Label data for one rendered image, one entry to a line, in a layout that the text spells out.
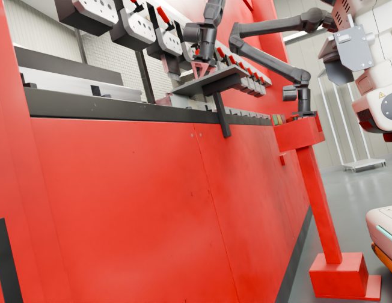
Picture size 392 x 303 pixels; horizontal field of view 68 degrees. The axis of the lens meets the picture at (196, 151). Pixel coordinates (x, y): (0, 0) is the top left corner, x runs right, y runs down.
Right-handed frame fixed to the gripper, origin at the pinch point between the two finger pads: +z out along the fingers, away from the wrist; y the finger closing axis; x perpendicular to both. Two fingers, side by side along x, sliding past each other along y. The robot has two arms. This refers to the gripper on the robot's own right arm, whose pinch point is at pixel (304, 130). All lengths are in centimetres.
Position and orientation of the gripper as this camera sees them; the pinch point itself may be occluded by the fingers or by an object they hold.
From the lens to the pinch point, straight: 148.1
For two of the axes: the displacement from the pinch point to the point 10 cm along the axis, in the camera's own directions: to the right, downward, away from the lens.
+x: -5.6, 0.8, -8.2
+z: 0.3, 10.0, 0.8
